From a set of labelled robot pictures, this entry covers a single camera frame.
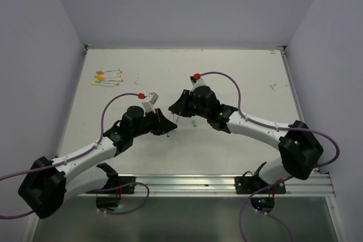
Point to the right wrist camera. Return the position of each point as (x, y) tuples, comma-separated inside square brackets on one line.
[(196, 81)]

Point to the black mounting plate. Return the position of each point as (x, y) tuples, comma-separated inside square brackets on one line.
[(123, 184), (250, 184)]

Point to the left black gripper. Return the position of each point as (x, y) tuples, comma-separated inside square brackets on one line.
[(162, 123)]

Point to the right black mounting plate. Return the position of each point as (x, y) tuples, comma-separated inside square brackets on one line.
[(250, 184)]

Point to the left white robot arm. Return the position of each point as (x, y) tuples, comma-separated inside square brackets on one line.
[(48, 184)]

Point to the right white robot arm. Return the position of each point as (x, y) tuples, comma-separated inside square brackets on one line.
[(299, 149)]

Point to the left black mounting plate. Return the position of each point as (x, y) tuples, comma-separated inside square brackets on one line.
[(123, 184)]

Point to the dark green marker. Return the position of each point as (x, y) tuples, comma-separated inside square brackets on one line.
[(174, 118)]

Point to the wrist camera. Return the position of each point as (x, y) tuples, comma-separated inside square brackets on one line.
[(196, 81), (148, 101)]

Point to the orange capped marker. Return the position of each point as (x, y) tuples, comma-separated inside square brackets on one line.
[(108, 76)]

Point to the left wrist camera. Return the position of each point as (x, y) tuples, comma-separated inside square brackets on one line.
[(148, 101)]

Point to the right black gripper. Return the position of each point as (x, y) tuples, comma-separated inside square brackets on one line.
[(180, 106)]

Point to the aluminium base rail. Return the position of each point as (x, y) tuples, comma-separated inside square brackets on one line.
[(317, 185)]

